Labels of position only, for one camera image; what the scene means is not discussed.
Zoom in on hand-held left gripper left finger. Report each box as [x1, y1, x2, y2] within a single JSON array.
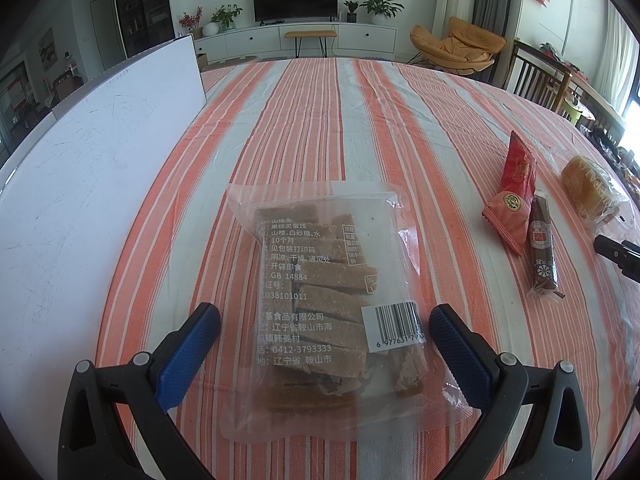
[[58, 302, 222, 480]]

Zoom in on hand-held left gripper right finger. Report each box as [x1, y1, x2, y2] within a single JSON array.
[[428, 303, 593, 480]]

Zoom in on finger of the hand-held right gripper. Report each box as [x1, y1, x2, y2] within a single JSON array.
[[593, 235, 640, 283]]

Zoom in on clear bag of brown candy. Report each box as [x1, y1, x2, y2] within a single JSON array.
[[220, 181, 432, 443]]

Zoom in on clear packet of bread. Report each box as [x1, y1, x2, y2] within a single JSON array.
[[560, 156, 633, 226]]

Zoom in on dark brown stick snack packet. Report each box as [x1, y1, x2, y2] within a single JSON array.
[[527, 189, 567, 301]]

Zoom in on red snack packet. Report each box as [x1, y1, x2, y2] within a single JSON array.
[[481, 130, 537, 256]]

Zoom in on wooden dining table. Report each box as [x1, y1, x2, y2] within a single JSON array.
[[567, 67, 628, 126]]

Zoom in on white board panel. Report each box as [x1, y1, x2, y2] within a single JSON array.
[[0, 34, 208, 480]]

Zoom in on dark wooden dining chair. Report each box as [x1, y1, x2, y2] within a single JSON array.
[[505, 40, 573, 111]]

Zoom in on orange striped tablecloth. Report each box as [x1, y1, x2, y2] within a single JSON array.
[[95, 57, 640, 480]]

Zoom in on orange lounge chair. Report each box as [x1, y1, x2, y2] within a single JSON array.
[[409, 16, 508, 76]]

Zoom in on white television cabinet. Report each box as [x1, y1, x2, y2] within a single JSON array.
[[200, 22, 398, 63]]

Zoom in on red flower plant in vase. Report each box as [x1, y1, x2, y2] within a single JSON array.
[[179, 7, 205, 38]]

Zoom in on green plant in white pot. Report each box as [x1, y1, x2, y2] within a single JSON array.
[[202, 4, 243, 37]]

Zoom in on wooden bench with black legs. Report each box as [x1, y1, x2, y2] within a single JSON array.
[[284, 30, 338, 59]]

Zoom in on large leafy potted plant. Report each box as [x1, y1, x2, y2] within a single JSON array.
[[359, 0, 405, 26]]

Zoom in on dark glass display cabinet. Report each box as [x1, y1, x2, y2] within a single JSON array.
[[112, 0, 173, 58]]

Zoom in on black flat television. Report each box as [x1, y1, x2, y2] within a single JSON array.
[[252, 0, 339, 25]]

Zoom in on framed wall picture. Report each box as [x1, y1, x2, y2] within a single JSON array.
[[37, 27, 56, 68]]

